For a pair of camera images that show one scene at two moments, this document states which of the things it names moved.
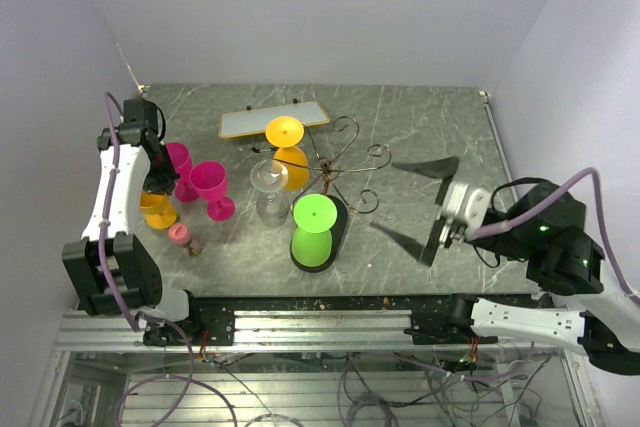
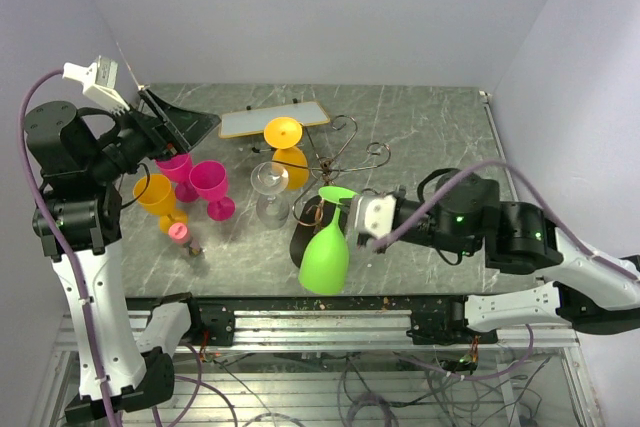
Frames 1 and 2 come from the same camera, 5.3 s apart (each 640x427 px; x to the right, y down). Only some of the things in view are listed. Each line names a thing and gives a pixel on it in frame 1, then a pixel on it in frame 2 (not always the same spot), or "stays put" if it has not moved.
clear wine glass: (270, 178) stays put
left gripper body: (162, 174) -> (139, 139)
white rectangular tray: (256, 120) stays put
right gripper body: (448, 232) -> (417, 233)
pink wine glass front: (185, 189) stays put
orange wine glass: (286, 134) stays put
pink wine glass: (210, 181) stays put
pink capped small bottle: (179, 233) stays put
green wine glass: (312, 240) -> (324, 268)
